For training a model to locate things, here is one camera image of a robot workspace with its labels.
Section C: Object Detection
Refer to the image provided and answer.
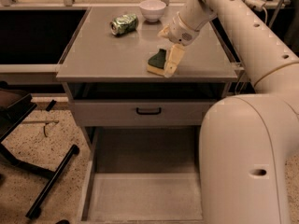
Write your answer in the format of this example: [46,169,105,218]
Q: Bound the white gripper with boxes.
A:
[158,13,199,77]

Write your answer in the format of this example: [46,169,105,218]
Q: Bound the green and yellow sponge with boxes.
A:
[147,49,166,76]

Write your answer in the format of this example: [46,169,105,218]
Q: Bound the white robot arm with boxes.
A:
[160,0,299,224]

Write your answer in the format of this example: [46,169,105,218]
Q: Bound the grey drawer cabinet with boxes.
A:
[55,5,245,224]

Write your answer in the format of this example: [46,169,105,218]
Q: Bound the open grey bottom drawer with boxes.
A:
[77,127,204,224]

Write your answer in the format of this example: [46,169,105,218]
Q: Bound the white ceramic bowl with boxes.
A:
[139,0,166,22]

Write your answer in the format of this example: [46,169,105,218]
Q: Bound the crushed green soda can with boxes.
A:
[110,13,138,36]

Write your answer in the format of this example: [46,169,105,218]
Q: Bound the white power strip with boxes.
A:
[242,0,265,12]

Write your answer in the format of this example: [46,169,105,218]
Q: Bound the grey drawer with black handle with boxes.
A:
[69,100,214,127]

